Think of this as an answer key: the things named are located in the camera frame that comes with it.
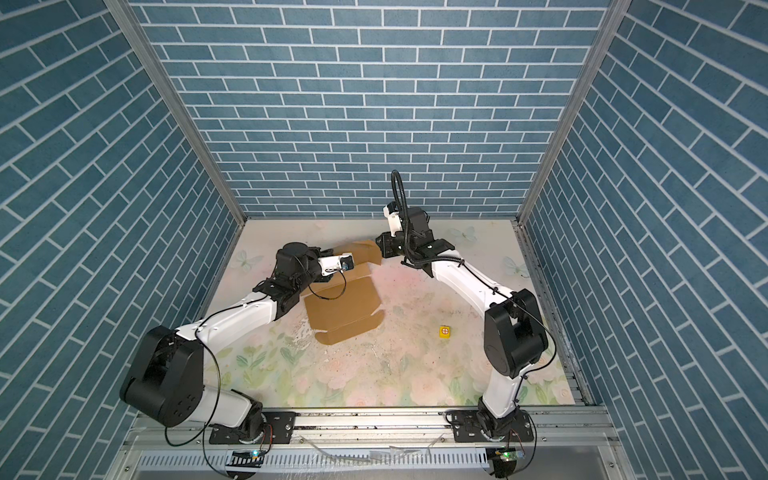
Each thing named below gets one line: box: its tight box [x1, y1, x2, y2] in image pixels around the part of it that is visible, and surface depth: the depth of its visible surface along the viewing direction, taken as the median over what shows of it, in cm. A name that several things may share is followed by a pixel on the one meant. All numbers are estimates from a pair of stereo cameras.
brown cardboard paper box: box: [302, 240, 385, 346], surface depth 95 cm
